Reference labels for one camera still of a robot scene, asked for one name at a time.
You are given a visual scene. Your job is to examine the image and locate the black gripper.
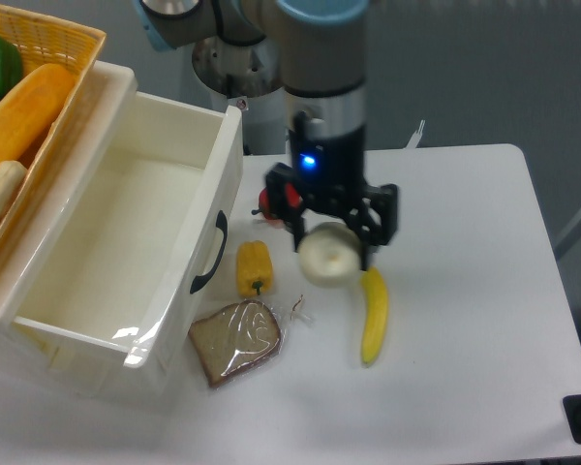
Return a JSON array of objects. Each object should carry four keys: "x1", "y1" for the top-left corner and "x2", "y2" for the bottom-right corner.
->
[{"x1": 265, "y1": 111, "x2": 399, "y2": 271}]

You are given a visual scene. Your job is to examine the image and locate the yellow wicker basket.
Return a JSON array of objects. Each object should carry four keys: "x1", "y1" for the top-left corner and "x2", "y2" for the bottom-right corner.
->
[{"x1": 0, "y1": 4, "x2": 107, "y2": 250}]

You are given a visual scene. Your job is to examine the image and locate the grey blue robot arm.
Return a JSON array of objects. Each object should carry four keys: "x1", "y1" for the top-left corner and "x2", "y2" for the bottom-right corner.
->
[{"x1": 134, "y1": 1, "x2": 398, "y2": 269}]

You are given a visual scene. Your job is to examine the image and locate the white metal bracket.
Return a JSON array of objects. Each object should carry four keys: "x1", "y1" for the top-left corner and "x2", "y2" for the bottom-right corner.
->
[{"x1": 406, "y1": 119, "x2": 426, "y2": 149}]

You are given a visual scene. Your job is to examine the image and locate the orange baguette loaf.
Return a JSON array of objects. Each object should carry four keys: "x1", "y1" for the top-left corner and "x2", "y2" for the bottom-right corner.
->
[{"x1": 0, "y1": 64, "x2": 76, "y2": 163}]

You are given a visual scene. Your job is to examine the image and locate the yellow bell pepper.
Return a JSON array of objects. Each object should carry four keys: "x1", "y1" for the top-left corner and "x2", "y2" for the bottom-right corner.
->
[{"x1": 235, "y1": 240, "x2": 274, "y2": 297}]

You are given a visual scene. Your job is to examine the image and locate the bagged brown bread slice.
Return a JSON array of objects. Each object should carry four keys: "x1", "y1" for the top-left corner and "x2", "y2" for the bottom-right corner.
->
[{"x1": 188, "y1": 295, "x2": 313, "y2": 389}]

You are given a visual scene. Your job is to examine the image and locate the white drawer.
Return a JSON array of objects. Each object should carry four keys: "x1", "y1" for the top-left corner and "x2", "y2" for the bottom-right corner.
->
[{"x1": 16, "y1": 93, "x2": 243, "y2": 395}]

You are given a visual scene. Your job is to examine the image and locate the yellow banana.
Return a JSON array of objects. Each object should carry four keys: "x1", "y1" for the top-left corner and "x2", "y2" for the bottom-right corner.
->
[{"x1": 360, "y1": 266, "x2": 389, "y2": 366}]

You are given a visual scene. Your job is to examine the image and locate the red bell pepper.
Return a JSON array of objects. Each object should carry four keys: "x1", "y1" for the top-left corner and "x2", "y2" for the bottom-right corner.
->
[{"x1": 251, "y1": 183, "x2": 302, "y2": 225}]

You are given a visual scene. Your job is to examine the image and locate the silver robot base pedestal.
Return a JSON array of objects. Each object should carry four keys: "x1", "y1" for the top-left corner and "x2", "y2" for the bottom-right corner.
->
[{"x1": 192, "y1": 37, "x2": 287, "y2": 155}]

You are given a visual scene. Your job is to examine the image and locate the white drawer cabinet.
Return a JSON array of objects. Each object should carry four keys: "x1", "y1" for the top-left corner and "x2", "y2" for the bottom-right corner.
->
[{"x1": 0, "y1": 61, "x2": 140, "y2": 396}]

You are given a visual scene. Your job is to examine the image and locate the black drawer handle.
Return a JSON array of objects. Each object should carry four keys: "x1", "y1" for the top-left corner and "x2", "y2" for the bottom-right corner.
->
[{"x1": 190, "y1": 209, "x2": 229, "y2": 295}]

